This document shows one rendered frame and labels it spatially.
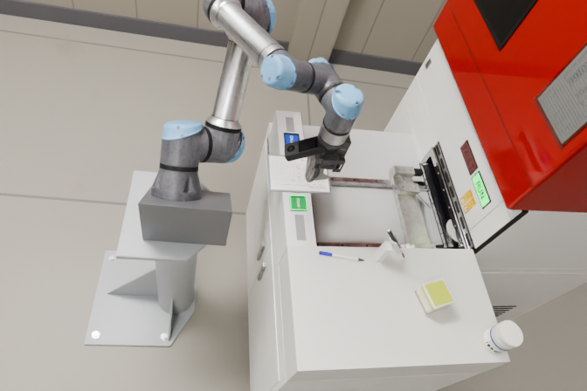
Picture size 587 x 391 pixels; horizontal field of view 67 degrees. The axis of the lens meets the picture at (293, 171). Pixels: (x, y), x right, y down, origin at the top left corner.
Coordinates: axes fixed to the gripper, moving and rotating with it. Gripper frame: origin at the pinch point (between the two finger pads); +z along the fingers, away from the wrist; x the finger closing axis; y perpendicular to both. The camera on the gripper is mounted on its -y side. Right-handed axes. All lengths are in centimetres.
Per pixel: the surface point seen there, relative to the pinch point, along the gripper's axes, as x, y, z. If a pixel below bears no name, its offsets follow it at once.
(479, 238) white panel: -14, 58, 10
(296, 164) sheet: 15.3, 1.5, 14.4
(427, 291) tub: -31.6, 34.1, 7.5
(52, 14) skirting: 193, -129, 104
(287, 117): 37.0, 0.3, 14.9
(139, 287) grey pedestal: 4, -53, 99
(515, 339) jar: -46, 55, 5
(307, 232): -10.3, 2.9, 14.7
